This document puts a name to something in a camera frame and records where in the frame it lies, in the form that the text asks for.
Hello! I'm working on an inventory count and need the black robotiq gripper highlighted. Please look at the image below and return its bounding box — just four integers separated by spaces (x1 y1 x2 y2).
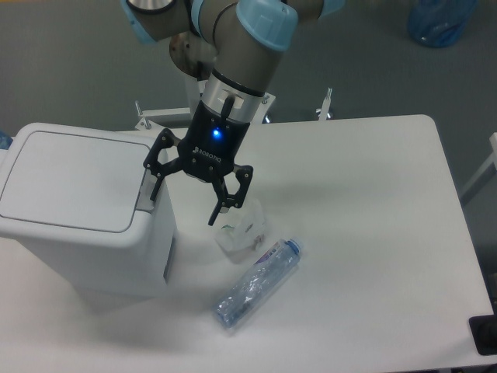
142 100 255 228

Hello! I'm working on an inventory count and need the white plastic trash can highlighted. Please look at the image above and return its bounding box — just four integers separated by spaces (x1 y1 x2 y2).
1 123 176 298

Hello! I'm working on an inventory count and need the white trash can lid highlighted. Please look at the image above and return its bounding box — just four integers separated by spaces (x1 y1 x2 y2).
1 127 149 233

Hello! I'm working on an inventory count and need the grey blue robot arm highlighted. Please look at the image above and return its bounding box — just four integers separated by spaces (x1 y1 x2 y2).
121 0 344 225

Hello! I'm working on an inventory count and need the crumpled white plastic packaging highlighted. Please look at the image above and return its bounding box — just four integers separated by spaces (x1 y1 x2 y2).
214 199 267 264

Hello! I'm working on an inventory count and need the clear crushed water bottle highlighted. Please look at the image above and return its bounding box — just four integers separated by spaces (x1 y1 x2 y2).
213 237 304 329

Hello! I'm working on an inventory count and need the blue object at left edge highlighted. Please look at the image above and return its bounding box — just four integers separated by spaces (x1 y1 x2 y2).
0 131 12 150

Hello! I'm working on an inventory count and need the blue plastic bag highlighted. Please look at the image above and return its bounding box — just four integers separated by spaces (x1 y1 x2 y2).
407 0 478 48

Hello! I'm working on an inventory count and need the black device at table edge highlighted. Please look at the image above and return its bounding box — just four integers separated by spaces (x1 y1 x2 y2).
469 315 496 356

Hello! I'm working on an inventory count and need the white metal base frame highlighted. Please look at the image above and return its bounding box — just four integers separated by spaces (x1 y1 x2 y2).
134 87 333 131

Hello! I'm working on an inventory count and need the white frame at right edge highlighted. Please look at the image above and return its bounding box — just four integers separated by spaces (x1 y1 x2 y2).
460 132 496 207

